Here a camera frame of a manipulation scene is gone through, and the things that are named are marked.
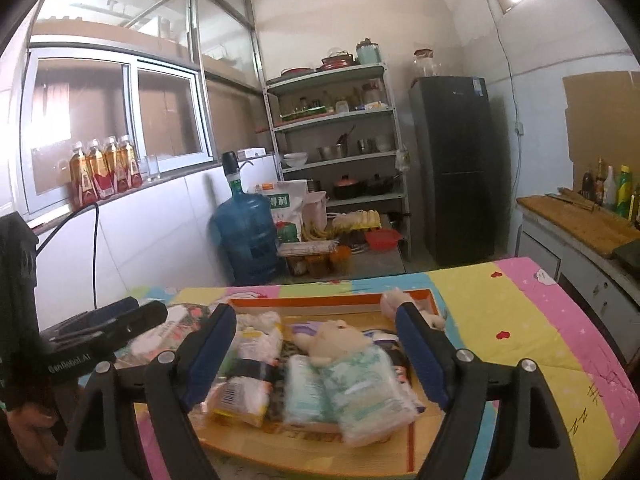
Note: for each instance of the black pan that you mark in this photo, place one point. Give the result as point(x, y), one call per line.
point(382, 185)

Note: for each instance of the green patterned tissue pack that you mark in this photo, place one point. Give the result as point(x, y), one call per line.
point(365, 400)

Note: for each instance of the clear drinking glass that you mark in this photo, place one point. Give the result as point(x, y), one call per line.
point(152, 169)

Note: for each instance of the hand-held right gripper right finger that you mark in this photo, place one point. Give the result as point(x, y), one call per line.
point(425, 355)

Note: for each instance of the grey metal shelf rack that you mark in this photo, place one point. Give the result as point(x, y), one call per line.
point(325, 80)

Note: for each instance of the white bowl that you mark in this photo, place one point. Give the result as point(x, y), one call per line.
point(295, 160)

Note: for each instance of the cardboard sheet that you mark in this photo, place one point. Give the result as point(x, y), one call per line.
point(600, 120)

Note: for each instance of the green plastic bottle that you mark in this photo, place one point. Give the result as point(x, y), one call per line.
point(625, 195)

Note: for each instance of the floral fabric pouch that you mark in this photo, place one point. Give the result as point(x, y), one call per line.
point(260, 322)

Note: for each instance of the beige teddy bear with tiara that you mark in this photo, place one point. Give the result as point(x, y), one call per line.
point(395, 300)

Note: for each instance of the noodle packet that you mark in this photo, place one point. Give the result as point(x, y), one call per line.
point(307, 248)

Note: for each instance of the glass jar with red lid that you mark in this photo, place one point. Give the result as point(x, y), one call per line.
point(426, 65)

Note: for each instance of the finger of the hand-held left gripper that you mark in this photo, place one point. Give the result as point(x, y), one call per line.
point(145, 315)
point(107, 312)

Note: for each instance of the white packet with dark figure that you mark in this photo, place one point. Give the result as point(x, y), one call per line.
point(395, 365)

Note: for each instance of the orange-rimmed gold cardboard box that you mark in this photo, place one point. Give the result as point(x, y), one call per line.
point(330, 317)

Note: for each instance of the black refrigerator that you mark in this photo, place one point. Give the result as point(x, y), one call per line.
point(460, 160)

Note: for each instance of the red label tea bottle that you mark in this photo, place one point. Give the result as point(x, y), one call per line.
point(82, 182)
point(117, 170)
point(131, 165)
point(101, 175)

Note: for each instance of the sliding window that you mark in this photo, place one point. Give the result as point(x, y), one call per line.
point(131, 110)

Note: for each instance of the grey counter cabinet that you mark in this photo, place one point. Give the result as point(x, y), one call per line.
point(585, 270)

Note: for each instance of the person's left hand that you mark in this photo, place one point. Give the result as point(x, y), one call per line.
point(30, 422)

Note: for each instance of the blue water jug with pump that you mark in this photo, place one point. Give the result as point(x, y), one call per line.
point(245, 230)

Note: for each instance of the steel bowl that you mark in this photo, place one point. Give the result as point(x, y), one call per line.
point(332, 152)

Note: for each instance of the dark sauce bottle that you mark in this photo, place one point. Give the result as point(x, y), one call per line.
point(588, 187)
point(599, 185)

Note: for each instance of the teal canister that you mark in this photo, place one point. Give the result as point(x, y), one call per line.
point(369, 53)

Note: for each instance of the green white tissue box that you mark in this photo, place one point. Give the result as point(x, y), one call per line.
point(150, 337)

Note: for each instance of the black induction cooker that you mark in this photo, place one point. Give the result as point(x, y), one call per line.
point(629, 260)

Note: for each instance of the pink plastic bin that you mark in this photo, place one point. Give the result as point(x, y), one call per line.
point(316, 210)

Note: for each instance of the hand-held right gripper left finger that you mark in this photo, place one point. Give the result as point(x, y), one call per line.
point(210, 355)

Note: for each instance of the white green flour sack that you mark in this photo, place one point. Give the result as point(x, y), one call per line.
point(282, 210)

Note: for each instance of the cartoon printed blanket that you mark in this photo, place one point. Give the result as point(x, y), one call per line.
point(550, 340)

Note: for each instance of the egg tray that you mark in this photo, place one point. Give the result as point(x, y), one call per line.
point(356, 221)

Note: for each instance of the red plastic basket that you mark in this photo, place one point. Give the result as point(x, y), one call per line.
point(383, 240)

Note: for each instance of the white plastic bottle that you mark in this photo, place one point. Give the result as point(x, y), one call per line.
point(610, 192)

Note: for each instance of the wooden cutting board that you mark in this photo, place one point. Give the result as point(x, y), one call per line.
point(575, 220)

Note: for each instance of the plush bunny purple dress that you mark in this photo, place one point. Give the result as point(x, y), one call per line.
point(340, 340)

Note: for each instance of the bunch of bananas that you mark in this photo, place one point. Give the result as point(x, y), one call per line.
point(317, 232)

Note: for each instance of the black pot with red lid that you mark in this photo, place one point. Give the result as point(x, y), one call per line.
point(347, 188)

